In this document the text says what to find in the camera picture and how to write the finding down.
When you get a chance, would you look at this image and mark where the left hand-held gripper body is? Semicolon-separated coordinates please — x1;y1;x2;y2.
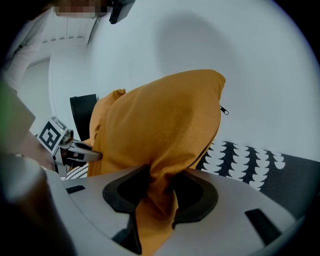
36;115;86;174

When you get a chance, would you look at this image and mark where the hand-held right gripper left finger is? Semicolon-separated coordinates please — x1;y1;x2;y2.
102;164;151;255

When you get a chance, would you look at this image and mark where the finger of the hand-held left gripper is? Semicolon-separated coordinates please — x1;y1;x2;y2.
73;140;103;163

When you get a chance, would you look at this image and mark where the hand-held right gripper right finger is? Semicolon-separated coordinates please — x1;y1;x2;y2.
171;167;220;230

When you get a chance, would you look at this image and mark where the mustard yellow cushion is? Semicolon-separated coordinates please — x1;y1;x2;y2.
82;69;230;256

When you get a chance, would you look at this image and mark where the person's left forearm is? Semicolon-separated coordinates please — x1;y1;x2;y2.
23;131;55;171

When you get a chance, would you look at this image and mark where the black white striped fabric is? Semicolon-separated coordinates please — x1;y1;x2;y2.
64;163;90;180

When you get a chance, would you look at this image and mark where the black chair back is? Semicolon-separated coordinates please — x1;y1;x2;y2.
69;93;99;142

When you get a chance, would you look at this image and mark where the black white patterned blanket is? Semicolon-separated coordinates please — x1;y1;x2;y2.
194;140;320;220

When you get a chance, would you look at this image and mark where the person's white ribbed top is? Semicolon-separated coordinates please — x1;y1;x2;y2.
1;6;101;94

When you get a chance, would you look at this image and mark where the black head-worn camera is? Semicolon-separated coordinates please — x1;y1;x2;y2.
108;0;136;25

